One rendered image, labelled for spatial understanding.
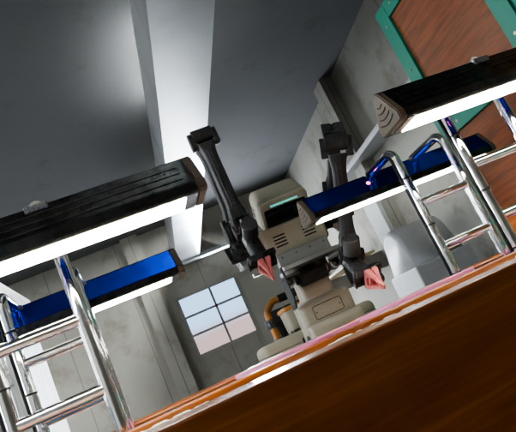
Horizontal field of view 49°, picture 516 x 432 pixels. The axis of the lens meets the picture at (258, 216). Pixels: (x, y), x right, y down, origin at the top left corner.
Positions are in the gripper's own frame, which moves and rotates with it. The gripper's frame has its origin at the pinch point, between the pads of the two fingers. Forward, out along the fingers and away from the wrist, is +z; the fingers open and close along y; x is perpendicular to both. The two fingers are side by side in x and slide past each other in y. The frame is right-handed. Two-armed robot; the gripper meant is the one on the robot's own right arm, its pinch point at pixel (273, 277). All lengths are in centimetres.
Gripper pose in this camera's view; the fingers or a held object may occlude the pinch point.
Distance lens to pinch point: 188.5
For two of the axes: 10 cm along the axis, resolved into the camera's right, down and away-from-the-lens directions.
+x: 0.8, 6.6, 7.5
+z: 4.1, 6.6, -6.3
